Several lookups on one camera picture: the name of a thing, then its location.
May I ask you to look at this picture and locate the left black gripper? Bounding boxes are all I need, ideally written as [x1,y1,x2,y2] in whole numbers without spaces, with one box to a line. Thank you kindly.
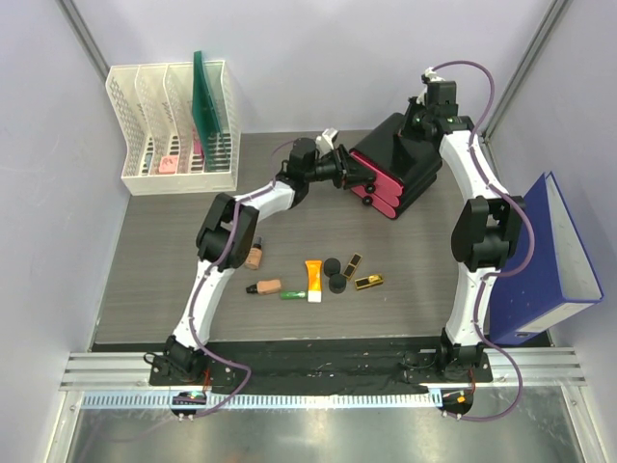
[306,147,376,191]

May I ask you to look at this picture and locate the pink drawer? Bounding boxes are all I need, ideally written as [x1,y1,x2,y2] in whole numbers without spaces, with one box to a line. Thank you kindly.
[362,194,404,220]
[351,182,404,208]
[350,150,404,189]

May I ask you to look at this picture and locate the black pink drawer organizer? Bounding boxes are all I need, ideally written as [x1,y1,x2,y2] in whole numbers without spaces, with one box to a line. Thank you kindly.
[350,113,443,214]

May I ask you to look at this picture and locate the black round jar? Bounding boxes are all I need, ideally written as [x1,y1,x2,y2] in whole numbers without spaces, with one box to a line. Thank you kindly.
[328,273,347,294]
[323,258,341,278]

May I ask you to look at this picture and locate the orange white cream tube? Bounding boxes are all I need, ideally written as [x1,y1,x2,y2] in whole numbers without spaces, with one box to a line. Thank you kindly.
[305,259,322,303]

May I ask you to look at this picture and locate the round foundation bottle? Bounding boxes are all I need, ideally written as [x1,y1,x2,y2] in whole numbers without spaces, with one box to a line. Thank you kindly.
[245,236,263,270]

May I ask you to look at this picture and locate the beige foundation tube black cap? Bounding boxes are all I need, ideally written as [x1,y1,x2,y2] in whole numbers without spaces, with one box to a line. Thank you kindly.
[246,279,282,295]

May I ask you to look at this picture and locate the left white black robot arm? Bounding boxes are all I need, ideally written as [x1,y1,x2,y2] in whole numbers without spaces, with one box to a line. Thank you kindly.
[144,129,376,386]

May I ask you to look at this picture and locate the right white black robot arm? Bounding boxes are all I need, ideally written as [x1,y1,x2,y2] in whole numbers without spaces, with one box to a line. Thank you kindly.
[400,73,524,381]

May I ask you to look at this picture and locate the black gold upright lipstick case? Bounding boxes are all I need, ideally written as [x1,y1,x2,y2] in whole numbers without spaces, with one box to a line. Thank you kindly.
[342,253,362,280]

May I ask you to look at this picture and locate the gold lipstick lying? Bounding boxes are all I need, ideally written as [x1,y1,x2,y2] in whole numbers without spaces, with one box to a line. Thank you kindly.
[354,274,384,290]

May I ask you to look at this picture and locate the green lip balm tube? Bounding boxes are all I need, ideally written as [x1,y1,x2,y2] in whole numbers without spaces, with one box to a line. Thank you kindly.
[280,291,308,300]

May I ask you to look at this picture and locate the green board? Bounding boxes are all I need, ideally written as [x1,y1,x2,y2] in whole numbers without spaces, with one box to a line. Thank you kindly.
[192,50,222,168]

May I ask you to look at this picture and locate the pink item in organizer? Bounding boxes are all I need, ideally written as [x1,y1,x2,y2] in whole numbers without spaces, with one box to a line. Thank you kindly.
[192,128,202,155]

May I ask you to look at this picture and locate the pink eraser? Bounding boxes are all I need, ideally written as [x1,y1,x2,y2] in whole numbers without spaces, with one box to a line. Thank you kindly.
[157,155,178,175]

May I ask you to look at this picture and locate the white mesh file organizer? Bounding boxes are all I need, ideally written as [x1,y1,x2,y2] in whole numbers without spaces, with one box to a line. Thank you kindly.
[105,60,241,196]

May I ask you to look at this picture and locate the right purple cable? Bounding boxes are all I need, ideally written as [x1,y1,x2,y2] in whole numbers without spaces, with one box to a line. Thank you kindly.
[431,60,536,423]

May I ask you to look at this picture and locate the purple cable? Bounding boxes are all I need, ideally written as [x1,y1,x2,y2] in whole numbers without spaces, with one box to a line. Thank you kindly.
[431,60,536,423]
[91,139,303,444]

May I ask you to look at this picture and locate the blue ring binder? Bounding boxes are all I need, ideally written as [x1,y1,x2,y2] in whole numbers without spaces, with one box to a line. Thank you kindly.
[489,173,604,345]

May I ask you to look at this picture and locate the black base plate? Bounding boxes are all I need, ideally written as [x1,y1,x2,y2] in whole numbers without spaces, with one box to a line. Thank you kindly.
[148,340,494,387]

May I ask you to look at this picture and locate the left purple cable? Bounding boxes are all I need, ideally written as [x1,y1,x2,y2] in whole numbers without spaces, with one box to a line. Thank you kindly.
[91,139,303,444]

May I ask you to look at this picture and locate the aluminium rail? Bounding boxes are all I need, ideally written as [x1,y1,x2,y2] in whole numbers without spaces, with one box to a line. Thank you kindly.
[60,348,586,416]

